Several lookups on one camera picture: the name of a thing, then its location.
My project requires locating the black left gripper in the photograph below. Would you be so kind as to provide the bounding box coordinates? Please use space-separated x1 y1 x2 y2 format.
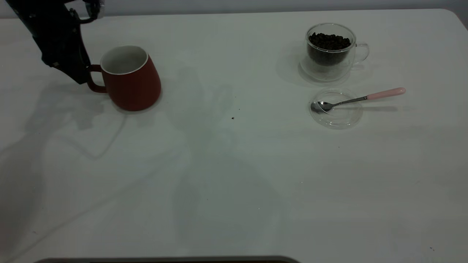
33 9 92 85

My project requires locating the red ceramic mug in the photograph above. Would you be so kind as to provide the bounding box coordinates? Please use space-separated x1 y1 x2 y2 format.
86 45 162 112

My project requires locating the pink handled metal spoon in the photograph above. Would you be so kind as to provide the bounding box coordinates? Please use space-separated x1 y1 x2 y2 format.
310 87 406 114

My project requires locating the clear glass cup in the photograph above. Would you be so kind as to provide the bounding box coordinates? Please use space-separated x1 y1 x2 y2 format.
300 23 370 82

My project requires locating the coffee beans heap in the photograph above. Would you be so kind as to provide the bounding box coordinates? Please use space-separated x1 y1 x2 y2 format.
308 32 351 66

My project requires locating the clear glass lid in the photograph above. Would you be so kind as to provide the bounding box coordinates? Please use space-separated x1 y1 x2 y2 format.
309 88 363 129

